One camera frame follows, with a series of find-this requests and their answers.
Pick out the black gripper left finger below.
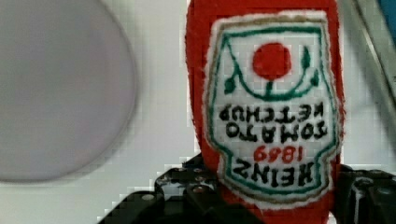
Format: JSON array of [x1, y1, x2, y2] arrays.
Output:
[[99, 155, 263, 224]]

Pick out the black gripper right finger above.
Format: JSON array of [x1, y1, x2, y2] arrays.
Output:
[[332, 164, 396, 224]]

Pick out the red plush ketchup bottle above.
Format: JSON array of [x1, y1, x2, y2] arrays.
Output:
[[185, 0, 345, 224]]

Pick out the grey round plate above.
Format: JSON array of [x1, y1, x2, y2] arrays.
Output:
[[0, 0, 137, 181]]

